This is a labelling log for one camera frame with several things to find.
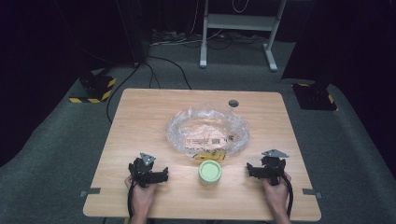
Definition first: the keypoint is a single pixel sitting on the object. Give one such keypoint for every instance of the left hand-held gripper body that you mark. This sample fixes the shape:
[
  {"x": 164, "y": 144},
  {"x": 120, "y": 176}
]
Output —
[{"x": 140, "y": 172}]

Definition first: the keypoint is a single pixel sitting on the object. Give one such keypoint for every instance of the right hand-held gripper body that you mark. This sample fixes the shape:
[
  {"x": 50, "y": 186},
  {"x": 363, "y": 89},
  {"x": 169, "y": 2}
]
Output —
[{"x": 273, "y": 168}]

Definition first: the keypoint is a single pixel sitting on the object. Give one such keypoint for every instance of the green round cup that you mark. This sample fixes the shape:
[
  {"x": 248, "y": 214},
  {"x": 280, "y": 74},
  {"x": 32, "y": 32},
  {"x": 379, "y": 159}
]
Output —
[{"x": 210, "y": 171}]

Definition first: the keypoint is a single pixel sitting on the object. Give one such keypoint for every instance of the clear plastic bag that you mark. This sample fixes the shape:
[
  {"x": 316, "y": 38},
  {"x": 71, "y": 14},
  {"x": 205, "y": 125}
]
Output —
[{"x": 208, "y": 130}]

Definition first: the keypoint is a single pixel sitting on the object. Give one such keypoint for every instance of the person's left hand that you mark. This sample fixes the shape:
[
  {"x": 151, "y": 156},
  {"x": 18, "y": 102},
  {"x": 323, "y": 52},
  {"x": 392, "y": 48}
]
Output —
[{"x": 141, "y": 193}]

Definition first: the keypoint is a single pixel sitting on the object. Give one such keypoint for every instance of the person's right hand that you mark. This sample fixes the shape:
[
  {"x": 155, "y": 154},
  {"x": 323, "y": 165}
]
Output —
[{"x": 275, "y": 193}]

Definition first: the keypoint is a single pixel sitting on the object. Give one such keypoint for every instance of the black base with striped edge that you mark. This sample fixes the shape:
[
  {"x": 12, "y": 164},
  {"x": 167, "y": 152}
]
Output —
[
  {"x": 314, "y": 96},
  {"x": 95, "y": 87}
]

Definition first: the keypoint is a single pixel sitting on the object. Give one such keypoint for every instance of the dark curtain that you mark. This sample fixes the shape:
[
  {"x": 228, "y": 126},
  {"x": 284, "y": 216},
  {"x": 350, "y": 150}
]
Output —
[{"x": 351, "y": 46}]

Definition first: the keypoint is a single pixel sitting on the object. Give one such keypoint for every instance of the white metal stand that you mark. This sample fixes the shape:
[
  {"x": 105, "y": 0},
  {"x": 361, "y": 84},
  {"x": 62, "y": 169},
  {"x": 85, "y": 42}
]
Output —
[{"x": 238, "y": 23}]

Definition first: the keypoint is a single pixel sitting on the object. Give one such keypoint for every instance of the grey table edge bracket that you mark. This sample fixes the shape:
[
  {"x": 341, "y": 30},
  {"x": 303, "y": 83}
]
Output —
[
  {"x": 91, "y": 191},
  {"x": 312, "y": 192}
]

